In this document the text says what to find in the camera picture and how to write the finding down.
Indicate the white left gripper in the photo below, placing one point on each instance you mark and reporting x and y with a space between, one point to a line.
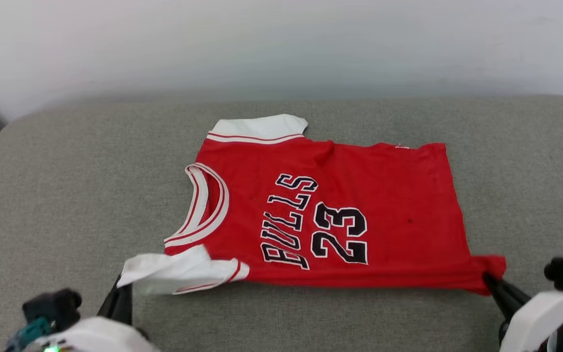
96 337

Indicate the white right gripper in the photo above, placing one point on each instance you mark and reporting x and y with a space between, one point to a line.
535 318

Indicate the red basketball jersey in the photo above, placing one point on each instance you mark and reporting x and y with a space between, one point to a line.
384 195

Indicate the grey fabric sofa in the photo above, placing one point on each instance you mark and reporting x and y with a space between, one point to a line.
66 195

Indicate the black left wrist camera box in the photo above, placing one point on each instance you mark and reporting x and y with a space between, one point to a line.
54 308

